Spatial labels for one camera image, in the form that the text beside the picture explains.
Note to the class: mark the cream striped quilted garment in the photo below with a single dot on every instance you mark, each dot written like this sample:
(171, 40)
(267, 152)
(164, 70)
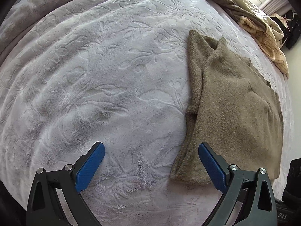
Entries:
(265, 31)

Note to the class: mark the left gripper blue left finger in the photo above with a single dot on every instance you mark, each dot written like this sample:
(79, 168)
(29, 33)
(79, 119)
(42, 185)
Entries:
(44, 206)

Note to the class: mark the black bag on floor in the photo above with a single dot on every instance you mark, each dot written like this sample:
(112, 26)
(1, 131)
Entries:
(290, 26)

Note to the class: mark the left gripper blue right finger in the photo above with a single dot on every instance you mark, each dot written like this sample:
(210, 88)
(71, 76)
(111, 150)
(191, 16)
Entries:
(252, 188)

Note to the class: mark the brown knit sweater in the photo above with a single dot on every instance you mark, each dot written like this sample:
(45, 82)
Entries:
(232, 108)

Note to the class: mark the purple pleated curtain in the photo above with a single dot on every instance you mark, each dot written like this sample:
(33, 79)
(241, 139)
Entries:
(270, 7)

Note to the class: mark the lavender embossed bed blanket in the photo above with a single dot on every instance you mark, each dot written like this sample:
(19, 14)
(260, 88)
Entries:
(74, 72)

